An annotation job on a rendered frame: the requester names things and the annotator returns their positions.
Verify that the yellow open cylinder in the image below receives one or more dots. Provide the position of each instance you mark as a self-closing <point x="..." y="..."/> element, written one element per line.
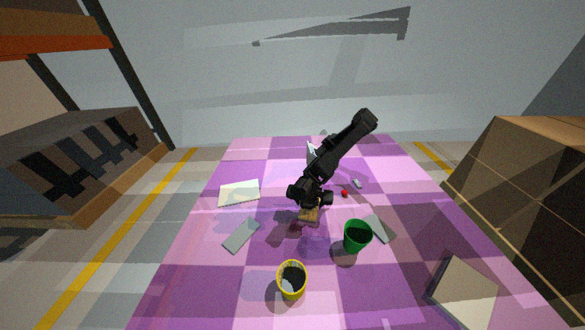
<point x="292" y="279"/>

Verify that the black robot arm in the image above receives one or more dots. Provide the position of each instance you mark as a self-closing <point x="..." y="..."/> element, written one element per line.
<point x="333" y="148"/>

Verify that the green cup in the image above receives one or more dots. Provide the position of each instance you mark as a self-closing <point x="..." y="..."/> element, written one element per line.
<point x="357" y="235"/>

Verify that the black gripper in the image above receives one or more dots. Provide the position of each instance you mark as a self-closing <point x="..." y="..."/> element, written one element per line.
<point x="327" y="197"/>

